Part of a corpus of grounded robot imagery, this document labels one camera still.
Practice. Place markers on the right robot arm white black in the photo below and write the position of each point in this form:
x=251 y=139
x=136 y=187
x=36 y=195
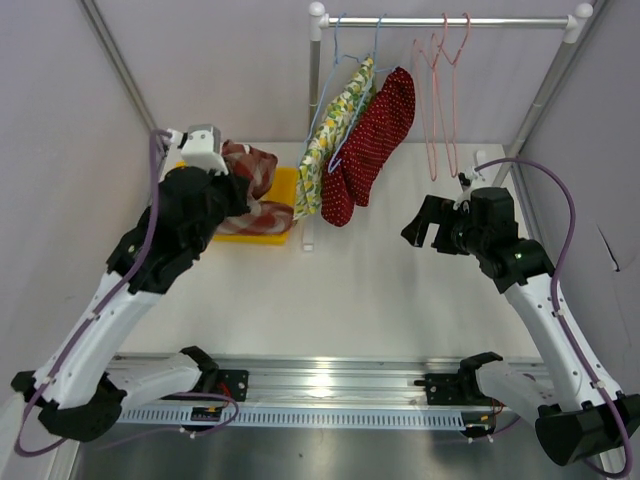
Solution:
x=584 y=412

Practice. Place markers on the yellow plastic tray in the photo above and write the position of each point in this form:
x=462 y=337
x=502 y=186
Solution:
x=283 y=190

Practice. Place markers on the blue wire hanger left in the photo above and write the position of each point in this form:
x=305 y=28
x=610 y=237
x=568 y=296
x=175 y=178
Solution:
x=325 y=95

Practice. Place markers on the slotted cable duct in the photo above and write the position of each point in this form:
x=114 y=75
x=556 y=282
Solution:
x=412 y=419

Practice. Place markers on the red plaid skirt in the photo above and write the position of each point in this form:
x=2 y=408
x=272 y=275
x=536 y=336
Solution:
x=264 y=217

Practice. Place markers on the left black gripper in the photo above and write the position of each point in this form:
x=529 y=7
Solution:
x=230 y=189

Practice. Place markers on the blue wire hanger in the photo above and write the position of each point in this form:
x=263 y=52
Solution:
x=325 y=95
x=357 y=115

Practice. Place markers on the metal clothes rack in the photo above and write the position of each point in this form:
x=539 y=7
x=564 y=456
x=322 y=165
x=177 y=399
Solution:
x=574 y=28

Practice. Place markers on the lemon print skirt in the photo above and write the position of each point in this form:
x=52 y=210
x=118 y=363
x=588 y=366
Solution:
x=327 y=134

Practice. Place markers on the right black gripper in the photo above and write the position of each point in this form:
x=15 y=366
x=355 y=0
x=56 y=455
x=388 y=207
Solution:
x=441 y=230

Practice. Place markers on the red polka dot skirt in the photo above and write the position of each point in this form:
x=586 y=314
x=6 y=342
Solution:
x=348 y=179

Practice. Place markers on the blue wire hanger right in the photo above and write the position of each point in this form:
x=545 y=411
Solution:
x=357 y=115

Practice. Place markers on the pink wire hanger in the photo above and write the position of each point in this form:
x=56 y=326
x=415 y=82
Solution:
x=450 y=134
x=424 y=61

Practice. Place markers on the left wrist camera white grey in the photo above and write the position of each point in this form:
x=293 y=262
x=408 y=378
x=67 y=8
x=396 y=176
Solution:
x=202 y=148

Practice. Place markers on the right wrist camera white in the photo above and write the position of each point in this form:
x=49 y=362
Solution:
x=469 y=180

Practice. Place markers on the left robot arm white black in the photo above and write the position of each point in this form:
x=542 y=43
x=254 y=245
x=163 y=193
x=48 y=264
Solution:
x=78 y=398

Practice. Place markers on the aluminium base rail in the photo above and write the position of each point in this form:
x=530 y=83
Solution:
x=342 y=383

